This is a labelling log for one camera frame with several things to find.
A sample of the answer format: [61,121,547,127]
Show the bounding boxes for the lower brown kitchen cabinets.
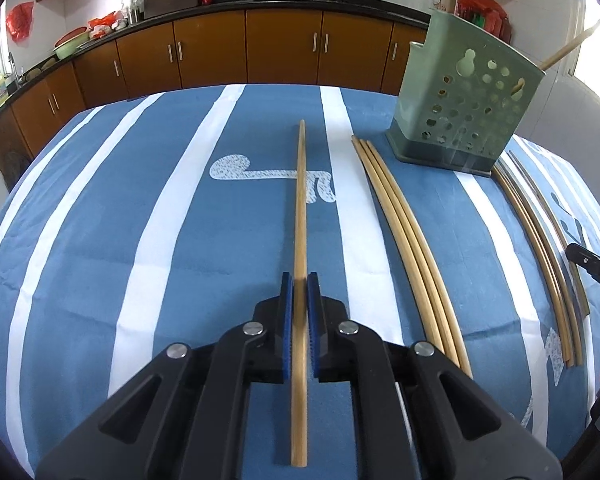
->
[0,9,428,188]

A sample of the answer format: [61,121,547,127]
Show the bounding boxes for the blue white striped tablecloth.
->
[0,84,600,476]

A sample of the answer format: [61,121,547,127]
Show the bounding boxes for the green perforated utensil holder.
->
[387,10,545,176]

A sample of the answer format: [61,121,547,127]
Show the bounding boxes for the black countertop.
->
[0,0,431,115]

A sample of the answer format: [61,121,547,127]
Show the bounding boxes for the red bags and condiment bottles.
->
[456,0,513,44]

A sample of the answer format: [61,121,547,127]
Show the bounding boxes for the green basin with red lid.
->
[54,26,90,61]

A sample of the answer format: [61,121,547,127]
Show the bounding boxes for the red plastic bag on wall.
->
[5,1,34,44]

